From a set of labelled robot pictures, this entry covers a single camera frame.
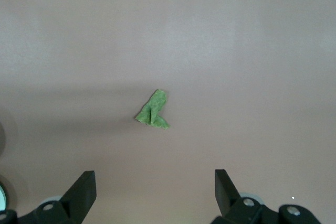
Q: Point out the green lettuce leaf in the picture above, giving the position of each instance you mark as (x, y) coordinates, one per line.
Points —
(153, 111)

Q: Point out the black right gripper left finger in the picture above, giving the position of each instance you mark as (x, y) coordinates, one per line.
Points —
(78, 197)

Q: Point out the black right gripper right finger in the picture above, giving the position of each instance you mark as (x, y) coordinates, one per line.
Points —
(227, 195)

